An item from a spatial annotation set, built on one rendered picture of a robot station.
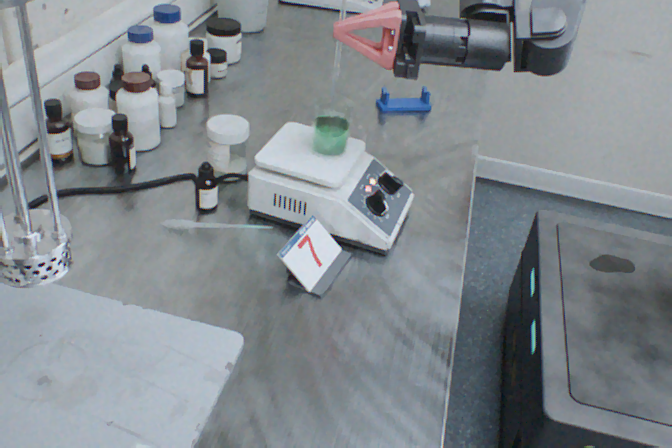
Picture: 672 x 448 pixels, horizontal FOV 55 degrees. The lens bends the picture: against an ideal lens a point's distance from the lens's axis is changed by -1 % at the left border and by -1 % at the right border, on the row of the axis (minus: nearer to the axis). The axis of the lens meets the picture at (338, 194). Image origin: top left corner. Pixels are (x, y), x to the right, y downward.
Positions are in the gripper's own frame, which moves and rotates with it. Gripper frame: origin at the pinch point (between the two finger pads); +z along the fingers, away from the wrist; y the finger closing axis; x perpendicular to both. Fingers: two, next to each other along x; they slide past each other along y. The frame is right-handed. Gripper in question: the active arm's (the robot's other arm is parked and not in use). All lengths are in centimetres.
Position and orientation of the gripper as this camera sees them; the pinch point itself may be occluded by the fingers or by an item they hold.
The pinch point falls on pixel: (340, 30)
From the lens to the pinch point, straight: 78.5
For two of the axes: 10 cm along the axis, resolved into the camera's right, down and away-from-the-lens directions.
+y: 0.1, 5.7, -8.2
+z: -9.9, -0.8, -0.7
